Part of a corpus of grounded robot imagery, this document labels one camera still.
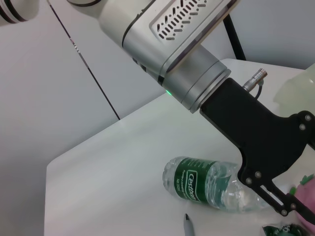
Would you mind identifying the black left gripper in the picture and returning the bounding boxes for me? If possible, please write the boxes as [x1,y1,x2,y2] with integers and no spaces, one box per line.
[198,77,315,225]

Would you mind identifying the pink peach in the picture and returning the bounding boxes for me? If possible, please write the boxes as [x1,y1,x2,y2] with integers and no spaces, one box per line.
[289,173,315,226]

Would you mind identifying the green plastic wrapper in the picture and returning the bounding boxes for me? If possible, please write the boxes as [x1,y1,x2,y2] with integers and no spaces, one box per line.
[262,222,307,236]

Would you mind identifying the clear green-label water bottle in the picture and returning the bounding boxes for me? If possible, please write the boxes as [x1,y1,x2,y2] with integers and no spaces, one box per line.
[162,156,273,213]

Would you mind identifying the grey white pen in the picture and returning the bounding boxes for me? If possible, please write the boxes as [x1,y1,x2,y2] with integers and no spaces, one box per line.
[183,213,195,236]

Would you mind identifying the pale green glass fruit plate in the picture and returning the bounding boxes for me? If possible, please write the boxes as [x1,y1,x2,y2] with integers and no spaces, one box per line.
[273,62,315,118]

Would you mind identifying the left gripper connector cable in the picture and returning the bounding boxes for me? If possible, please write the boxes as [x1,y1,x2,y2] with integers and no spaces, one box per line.
[242,68,268,99]

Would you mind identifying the black vertical wall strip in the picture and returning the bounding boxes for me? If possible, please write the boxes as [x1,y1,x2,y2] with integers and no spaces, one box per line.
[222,13,247,61]

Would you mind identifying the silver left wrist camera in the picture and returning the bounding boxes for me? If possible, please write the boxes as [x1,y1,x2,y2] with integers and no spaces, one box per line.
[122,0,239,83]

